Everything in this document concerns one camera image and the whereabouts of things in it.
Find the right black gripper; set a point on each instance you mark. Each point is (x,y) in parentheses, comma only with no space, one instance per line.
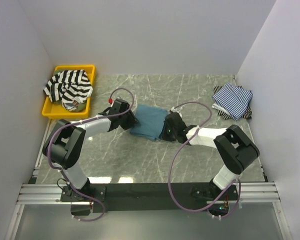
(163,136)

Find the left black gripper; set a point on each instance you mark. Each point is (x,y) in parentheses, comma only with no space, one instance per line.
(132,120)

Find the teal tank top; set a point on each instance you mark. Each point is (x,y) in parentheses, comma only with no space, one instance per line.
(150,122)

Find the black white striped top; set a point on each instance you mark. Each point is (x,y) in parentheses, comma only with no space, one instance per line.
(70,86)

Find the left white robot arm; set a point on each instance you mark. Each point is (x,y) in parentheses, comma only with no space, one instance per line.
(65,142)

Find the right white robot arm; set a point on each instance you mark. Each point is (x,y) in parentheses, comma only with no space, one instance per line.
(236,149)

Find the olive patterned garment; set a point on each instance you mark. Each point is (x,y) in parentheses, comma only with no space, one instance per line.
(73,106)

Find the blue white striped folded top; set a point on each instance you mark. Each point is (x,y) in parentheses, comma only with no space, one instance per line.
(233,100)

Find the black striped folded top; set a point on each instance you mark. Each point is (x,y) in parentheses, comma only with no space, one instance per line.
(247,114)

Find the yellow plastic bin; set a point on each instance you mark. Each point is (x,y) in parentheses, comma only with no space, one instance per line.
(56,111)

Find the black base beam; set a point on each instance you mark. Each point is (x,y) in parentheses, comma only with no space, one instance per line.
(109,197)

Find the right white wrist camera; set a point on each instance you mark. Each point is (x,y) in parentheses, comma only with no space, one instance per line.
(175,110)

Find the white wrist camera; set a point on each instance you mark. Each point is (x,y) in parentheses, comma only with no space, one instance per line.
(175,110)
(111,101)

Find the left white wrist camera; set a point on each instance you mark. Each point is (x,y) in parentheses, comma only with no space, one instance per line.
(111,101)

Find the aluminium rail frame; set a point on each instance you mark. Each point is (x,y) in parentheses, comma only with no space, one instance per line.
(47,194)

